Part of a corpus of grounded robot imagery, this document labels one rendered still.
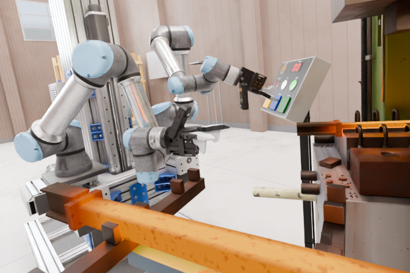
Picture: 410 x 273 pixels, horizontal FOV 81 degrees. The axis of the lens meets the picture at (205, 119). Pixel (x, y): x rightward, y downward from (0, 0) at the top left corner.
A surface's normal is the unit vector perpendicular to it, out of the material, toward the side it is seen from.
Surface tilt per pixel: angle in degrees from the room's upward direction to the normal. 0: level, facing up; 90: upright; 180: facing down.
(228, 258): 90
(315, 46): 90
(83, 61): 85
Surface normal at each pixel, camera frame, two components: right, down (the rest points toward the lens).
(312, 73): 0.07, 0.15
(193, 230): -0.11, -0.98
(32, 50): 0.69, 0.04
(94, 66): -0.16, 0.06
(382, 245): -0.35, 0.19
